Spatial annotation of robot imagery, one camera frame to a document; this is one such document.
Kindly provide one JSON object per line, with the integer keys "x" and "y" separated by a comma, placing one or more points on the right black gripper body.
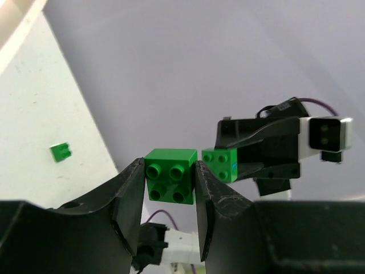
{"x": 268, "y": 147}

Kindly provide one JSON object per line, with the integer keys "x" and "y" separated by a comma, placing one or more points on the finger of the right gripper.
{"x": 269, "y": 170}
{"x": 244, "y": 132}

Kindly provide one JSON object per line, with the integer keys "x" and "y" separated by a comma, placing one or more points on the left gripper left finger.
{"x": 95, "y": 233}

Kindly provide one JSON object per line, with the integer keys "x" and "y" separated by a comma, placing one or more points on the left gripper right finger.
{"x": 237, "y": 235}

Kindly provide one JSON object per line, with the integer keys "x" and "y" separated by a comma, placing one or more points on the green square lego brick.
{"x": 169, "y": 175}

